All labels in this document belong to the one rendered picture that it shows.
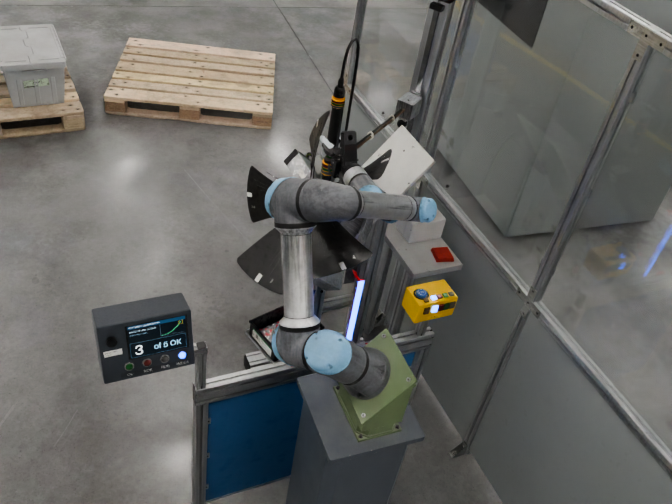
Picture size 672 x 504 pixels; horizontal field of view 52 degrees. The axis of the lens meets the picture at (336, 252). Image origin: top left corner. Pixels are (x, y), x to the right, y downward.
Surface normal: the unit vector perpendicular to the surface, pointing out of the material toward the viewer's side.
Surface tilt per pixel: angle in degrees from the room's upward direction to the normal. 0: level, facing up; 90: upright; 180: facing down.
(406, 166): 50
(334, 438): 0
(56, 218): 0
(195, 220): 0
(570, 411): 90
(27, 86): 95
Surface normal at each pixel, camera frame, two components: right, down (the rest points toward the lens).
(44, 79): 0.41, 0.70
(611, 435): -0.91, 0.16
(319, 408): 0.14, -0.76
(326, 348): -0.48, -0.40
